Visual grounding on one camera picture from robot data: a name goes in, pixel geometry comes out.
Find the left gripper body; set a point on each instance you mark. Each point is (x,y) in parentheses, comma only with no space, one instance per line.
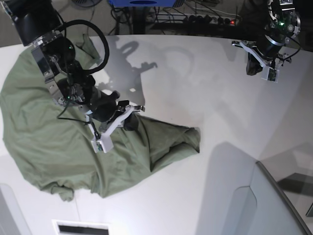
(265,50)

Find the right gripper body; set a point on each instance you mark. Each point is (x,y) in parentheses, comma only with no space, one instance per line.
(109,116)

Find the green t-shirt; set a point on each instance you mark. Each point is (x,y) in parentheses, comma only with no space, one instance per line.
(56,156)

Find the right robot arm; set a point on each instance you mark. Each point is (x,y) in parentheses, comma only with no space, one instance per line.
(40,25)

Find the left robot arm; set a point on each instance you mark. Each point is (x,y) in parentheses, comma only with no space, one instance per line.
(281,26)

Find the black power strip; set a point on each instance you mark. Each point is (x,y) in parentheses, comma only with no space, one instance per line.
(181,18)

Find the blue box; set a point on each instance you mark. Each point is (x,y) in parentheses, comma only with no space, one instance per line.
(142,3)

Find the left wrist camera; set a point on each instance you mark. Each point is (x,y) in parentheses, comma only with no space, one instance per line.
(270,74)

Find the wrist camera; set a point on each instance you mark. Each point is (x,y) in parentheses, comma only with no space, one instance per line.
(104,144)
(270,74)

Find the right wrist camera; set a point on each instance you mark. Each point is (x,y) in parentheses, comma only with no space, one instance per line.
(104,144)

